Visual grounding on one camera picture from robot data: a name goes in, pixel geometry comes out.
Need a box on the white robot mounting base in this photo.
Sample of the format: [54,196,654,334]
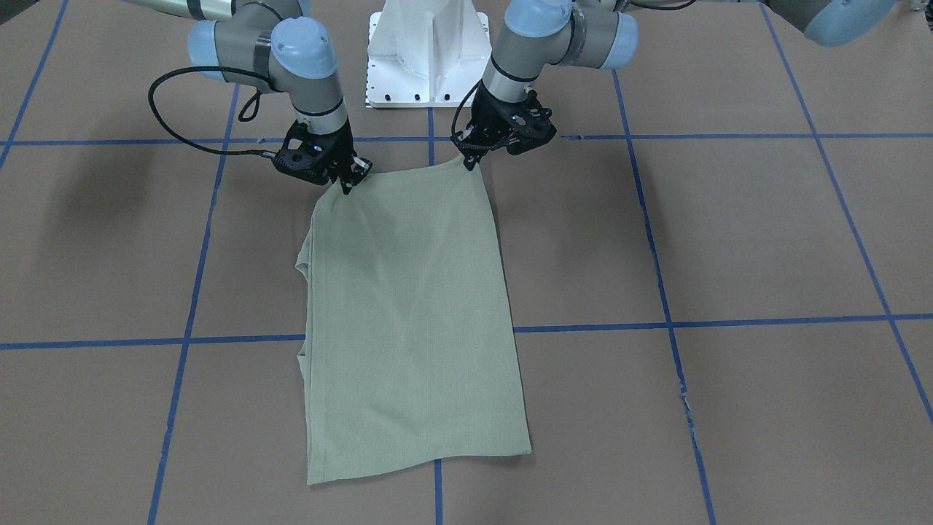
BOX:
[364,1,492,109]

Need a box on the black braided cable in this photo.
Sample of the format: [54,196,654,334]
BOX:
[450,79,485,147]
[148,66,281,158]

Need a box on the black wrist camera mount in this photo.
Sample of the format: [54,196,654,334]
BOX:
[271,120,339,185]
[504,89,557,156]

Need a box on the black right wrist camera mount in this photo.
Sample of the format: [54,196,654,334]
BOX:
[271,120,339,185]

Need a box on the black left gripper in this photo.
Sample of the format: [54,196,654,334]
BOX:
[456,81,531,171]

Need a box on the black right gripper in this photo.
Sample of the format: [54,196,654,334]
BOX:
[321,124,370,194]

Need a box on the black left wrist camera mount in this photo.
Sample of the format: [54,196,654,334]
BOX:
[504,89,557,156]

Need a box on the olive green long-sleeve shirt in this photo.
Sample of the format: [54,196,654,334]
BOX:
[296,156,532,486]

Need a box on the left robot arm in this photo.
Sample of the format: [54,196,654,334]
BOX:
[450,1,897,171]

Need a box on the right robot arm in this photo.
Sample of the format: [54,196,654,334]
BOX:
[142,1,371,194]

